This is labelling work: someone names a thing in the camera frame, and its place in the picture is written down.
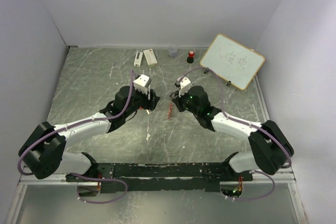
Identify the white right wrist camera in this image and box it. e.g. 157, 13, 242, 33
175, 77, 192, 97

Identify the white stapler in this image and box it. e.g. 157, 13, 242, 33
133, 51, 143, 68

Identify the red black stamp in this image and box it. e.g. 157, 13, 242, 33
186, 50, 195, 63

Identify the yellow framed whiteboard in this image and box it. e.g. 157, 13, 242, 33
199, 34, 265, 90

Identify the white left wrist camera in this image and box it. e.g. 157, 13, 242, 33
133, 74, 152, 94

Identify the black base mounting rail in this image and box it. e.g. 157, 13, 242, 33
65, 163, 254, 195

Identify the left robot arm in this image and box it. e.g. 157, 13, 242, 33
17, 86, 160, 182

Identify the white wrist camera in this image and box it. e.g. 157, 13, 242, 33
133, 74, 152, 94
175, 77, 192, 97

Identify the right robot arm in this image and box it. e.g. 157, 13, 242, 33
170, 86, 295, 181

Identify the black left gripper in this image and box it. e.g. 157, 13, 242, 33
124, 81, 161, 117

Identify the white green staple box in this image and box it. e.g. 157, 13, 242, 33
143, 49, 158, 68

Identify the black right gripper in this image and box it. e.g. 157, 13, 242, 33
172, 87, 200, 116

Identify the red handled metal key holder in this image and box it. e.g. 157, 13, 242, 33
167, 103, 173, 119

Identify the clear paperclip jar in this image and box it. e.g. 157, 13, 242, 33
168, 45, 178, 58

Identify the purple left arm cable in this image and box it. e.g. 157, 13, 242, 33
17, 69, 137, 204

